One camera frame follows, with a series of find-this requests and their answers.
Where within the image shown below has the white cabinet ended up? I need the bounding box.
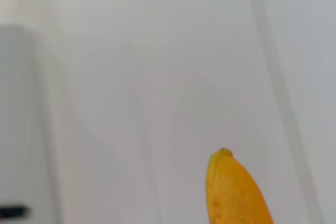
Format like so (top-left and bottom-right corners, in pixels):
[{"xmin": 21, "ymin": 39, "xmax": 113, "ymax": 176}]
[{"xmin": 0, "ymin": 24, "xmax": 57, "ymax": 224}]

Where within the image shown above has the yellow banana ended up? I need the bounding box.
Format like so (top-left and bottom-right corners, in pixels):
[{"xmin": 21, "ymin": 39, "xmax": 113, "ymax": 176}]
[{"xmin": 206, "ymin": 147, "xmax": 275, "ymax": 224}]

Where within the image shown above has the white head camera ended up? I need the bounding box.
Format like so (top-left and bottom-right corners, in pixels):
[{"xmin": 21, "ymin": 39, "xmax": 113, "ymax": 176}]
[{"xmin": 0, "ymin": 204, "xmax": 30, "ymax": 220}]

